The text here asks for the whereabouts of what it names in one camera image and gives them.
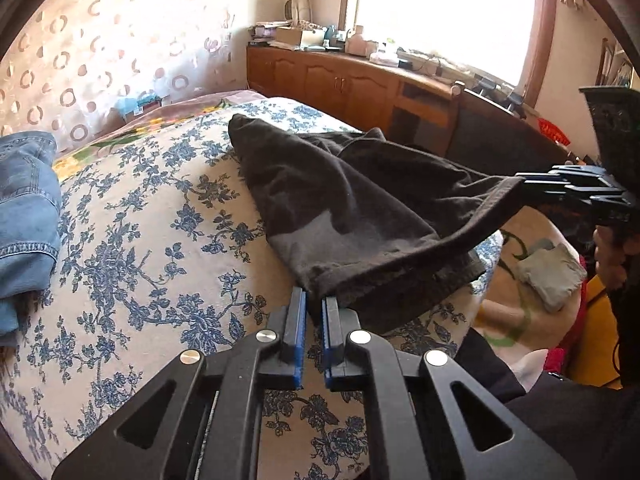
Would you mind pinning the grey folded cloth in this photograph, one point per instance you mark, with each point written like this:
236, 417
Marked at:
550, 275

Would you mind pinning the blue floral bedspread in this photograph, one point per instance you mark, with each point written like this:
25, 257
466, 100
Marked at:
150, 260

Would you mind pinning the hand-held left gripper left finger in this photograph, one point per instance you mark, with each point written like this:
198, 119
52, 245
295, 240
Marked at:
298, 340

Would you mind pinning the wooden sideboard cabinet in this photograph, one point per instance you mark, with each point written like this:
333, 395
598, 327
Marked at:
325, 80

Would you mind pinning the black pants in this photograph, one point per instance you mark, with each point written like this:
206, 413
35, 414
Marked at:
350, 195

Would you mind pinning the pink yellow flowered blanket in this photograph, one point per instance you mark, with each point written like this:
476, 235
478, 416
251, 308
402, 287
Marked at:
165, 115

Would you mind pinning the blue jeans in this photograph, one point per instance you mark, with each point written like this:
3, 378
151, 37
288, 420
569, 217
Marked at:
25, 210

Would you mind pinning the red cloth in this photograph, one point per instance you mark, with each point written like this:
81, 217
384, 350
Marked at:
562, 355

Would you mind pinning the person's black clothing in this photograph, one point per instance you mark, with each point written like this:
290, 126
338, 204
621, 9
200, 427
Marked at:
575, 425

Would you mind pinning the circle-patterned sheer curtain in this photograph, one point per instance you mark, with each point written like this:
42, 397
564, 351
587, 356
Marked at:
100, 35

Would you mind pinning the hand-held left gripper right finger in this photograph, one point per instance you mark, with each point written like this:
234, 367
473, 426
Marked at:
330, 345

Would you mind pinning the white plastic jug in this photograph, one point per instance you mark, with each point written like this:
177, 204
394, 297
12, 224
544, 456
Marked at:
359, 42

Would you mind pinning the stack of papers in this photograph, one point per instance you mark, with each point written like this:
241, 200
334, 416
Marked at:
270, 31

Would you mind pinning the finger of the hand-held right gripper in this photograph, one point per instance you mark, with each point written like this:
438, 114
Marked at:
560, 191
575, 170

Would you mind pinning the yellow bag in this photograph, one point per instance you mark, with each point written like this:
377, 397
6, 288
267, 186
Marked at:
595, 335

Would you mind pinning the red basket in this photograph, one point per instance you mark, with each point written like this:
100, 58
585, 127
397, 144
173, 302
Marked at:
552, 131

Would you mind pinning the cardboard box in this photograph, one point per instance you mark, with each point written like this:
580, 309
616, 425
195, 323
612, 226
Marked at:
300, 37

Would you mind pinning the black chair back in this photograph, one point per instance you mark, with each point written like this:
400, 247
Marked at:
495, 135

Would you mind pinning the person's right hand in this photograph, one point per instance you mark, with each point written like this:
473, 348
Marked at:
607, 255

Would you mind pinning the window with wooden frame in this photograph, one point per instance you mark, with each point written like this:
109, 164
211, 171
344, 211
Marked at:
440, 10

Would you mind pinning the teal packet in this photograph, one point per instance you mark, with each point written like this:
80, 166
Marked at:
137, 106

